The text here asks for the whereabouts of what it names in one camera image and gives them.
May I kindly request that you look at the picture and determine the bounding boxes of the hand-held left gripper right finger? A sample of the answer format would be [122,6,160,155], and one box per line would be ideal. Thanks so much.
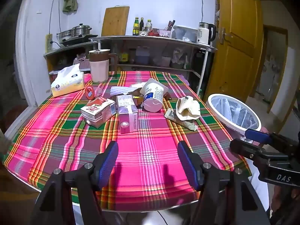
[177,141,270,225]

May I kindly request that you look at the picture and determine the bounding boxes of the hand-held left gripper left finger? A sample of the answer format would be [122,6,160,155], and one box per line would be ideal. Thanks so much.
[30,141,119,225]

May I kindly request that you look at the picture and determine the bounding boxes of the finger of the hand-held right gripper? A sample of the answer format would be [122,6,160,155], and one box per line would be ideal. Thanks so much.
[229,139,268,162]
[244,129,293,147]

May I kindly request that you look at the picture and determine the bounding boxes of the white trash bin with bag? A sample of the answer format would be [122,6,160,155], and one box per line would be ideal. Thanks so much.
[211,97,259,132]

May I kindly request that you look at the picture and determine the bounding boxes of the newsprint wrapper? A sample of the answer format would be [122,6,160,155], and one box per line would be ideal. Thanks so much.
[164,108,198,132]

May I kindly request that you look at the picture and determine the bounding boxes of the white round bin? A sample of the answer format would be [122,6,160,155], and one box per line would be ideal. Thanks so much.
[206,93,262,143]

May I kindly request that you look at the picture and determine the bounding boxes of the purple milk carton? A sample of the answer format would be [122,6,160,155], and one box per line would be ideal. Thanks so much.
[116,94,139,134]

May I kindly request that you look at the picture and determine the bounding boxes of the red milk carton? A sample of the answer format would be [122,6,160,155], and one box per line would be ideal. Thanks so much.
[80,97,117,129]

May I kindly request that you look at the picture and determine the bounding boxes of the cream paper bag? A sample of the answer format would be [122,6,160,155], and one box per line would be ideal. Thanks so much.
[176,96,201,120]

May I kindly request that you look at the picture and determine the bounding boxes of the white striped wrapper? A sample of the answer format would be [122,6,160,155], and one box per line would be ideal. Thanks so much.
[110,86,135,96]

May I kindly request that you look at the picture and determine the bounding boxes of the white yogurt cup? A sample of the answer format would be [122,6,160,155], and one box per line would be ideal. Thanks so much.
[140,78,169,112]

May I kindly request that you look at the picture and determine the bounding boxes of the person's white shirt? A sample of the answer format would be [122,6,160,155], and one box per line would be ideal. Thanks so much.
[246,159,272,214]

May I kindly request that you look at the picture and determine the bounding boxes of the pink green plaid tablecloth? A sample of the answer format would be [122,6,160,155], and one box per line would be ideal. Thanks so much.
[3,71,252,212]

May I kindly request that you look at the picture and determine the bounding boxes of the yellow white tissue pack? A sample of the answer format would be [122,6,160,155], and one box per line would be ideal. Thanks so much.
[51,64,85,98]

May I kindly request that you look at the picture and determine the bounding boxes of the pink pitcher with brown lid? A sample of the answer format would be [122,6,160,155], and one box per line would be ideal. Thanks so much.
[88,49,118,83]

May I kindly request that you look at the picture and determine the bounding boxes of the yellow wooden door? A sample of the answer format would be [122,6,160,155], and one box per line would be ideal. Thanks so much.
[204,0,264,104]

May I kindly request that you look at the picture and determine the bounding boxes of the pink basket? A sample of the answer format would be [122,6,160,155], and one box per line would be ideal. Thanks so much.
[73,54,91,69]

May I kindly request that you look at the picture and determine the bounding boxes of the crumpled plastic bags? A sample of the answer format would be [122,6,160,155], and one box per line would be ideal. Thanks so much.
[172,48,190,69]

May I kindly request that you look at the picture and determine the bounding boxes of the white electric kettle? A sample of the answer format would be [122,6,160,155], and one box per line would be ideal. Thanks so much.
[196,22,216,45]

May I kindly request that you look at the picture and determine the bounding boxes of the clear storage container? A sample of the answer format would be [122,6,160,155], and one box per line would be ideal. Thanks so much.
[172,25,198,42]

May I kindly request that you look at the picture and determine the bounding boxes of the metal shelf unit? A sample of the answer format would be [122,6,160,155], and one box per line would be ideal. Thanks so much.
[43,36,217,96]

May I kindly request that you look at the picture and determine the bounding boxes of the steel pot with lid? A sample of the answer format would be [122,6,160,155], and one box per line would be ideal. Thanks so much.
[56,23,92,44]

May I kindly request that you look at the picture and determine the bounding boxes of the green bottle with yellow label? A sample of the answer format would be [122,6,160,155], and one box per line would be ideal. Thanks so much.
[132,17,140,36]

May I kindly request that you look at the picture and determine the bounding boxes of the wooden cutting board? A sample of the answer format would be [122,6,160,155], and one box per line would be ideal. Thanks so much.
[101,6,130,37]

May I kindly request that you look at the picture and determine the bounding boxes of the metal door handle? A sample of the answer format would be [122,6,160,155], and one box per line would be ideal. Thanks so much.
[219,27,233,44]

